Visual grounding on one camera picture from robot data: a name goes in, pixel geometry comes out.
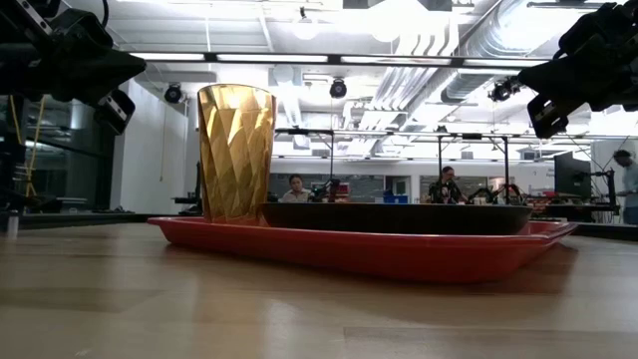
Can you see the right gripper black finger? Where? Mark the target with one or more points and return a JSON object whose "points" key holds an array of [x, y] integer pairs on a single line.
{"points": [[548, 117], [558, 80]]}

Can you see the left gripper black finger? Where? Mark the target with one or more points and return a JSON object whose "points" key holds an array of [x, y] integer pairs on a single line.
{"points": [[114, 65], [115, 112]]}

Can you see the amber faceted plastic cup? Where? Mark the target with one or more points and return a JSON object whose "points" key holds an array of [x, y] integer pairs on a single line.
{"points": [[234, 154]]}

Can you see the dark grey plate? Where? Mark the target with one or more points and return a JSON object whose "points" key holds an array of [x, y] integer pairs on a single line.
{"points": [[399, 219]]}

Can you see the red plastic tray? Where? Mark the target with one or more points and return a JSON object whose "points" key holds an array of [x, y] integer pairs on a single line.
{"points": [[374, 259]]}

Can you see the black ceiling spotlight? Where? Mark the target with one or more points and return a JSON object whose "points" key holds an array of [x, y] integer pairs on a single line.
{"points": [[173, 94], [503, 90], [338, 89]]}

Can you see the LED light strip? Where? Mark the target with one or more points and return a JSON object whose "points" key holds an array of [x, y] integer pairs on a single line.
{"points": [[271, 58], [394, 60], [169, 56], [503, 63]]}

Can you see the black computer monitor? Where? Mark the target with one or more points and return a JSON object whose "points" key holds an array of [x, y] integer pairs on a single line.
{"points": [[572, 174]]}

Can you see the dark glass partition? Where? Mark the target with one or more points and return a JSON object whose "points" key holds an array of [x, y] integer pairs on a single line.
{"points": [[65, 164]]}

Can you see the background black robot arms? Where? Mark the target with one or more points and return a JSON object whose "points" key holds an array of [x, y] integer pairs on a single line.
{"points": [[498, 194]]}

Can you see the person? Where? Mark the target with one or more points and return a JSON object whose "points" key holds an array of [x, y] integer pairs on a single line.
{"points": [[446, 187], [296, 192], [629, 189]]}

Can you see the blue box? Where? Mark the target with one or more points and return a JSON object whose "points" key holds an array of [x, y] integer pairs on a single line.
{"points": [[396, 199]]}

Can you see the red box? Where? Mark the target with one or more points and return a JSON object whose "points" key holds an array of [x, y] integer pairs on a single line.
{"points": [[340, 190]]}

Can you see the black robot cell frame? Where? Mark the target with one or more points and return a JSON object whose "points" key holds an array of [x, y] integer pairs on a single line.
{"points": [[331, 159], [506, 164]]}

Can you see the silver ventilation duct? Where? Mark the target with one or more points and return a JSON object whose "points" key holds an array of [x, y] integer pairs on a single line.
{"points": [[488, 45]]}

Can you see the small white post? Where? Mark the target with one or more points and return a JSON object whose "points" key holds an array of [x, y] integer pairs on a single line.
{"points": [[13, 224]]}

